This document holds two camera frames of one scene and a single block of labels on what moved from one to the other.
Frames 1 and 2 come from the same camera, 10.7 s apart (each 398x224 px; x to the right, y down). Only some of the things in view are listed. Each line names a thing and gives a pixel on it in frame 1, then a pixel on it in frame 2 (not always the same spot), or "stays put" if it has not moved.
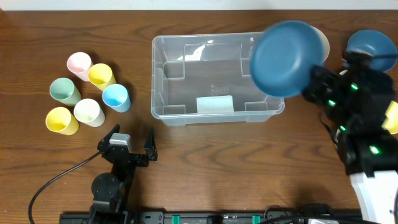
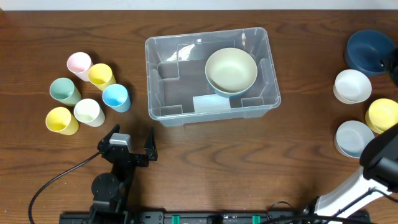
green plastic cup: (64, 90) stays put
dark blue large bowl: (282, 55) -> (231, 94)
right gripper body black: (316, 83) -> (392, 64)
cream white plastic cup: (88, 111) stays put
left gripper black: (133, 157) stays put
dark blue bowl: (377, 43) stays put
